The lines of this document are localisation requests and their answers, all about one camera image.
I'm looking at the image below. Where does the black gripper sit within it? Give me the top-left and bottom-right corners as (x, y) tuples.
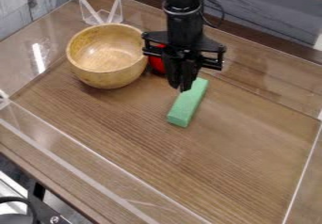
(142, 8), (226, 91)

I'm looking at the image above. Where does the green rectangular block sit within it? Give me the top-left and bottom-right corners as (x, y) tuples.
(167, 78), (209, 127)

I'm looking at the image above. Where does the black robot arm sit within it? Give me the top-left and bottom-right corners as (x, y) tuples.
(142, 0), (226, 92)

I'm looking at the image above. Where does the brown wooden bowl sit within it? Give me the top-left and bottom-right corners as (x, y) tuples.
(66, 24), (149, 89)

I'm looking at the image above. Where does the red toy strawberry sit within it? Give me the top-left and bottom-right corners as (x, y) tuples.
(149, 53), (166, 74)

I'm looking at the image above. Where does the clear acrylic tray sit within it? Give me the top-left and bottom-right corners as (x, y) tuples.
(0, 2), (322, 224)

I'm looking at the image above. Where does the clear acrylic corner bracket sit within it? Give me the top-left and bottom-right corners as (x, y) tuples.
(78, 0), (123, 25)

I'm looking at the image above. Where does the black table leg bracket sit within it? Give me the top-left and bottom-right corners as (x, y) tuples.
(28, 181), (72, 224)

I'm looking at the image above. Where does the black cable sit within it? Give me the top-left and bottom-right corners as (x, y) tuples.
(0, 196), (42, 224)

